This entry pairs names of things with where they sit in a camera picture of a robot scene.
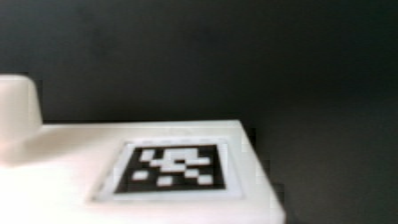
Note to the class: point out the white front drawer with knob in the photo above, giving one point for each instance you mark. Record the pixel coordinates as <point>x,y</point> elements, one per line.
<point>128,173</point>

